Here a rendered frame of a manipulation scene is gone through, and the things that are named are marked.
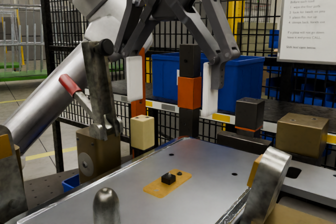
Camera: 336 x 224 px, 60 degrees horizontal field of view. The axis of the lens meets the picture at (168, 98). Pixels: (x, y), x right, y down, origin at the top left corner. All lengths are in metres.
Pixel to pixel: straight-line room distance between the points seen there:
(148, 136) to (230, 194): 0.21
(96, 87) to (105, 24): 0.39
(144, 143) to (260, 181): 0.32
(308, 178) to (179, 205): 0.22
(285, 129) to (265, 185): 0.32
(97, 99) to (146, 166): 0.14
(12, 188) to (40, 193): 0.65
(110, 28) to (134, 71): 0.43
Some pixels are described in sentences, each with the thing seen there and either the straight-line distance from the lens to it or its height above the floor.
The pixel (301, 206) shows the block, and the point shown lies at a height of 0.98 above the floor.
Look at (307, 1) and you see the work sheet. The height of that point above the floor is 1.31.
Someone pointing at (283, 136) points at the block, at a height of 1.03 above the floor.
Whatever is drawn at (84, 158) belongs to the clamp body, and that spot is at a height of 1.00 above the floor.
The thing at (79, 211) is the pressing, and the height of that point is 1.00.
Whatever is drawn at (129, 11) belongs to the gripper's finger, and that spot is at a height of 1.26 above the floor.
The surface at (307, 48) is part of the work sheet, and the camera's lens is 0.89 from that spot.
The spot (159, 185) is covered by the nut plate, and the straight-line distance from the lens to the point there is 0.46.
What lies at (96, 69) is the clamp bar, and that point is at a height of 1.17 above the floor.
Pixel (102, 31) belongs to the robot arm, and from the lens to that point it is 0.87.
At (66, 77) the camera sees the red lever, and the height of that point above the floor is 1.14.
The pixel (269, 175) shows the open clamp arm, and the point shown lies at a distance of 0.30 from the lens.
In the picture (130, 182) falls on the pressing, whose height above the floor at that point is 1.00.
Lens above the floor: 1.23
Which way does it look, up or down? 13 degrees down
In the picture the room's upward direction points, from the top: straight up
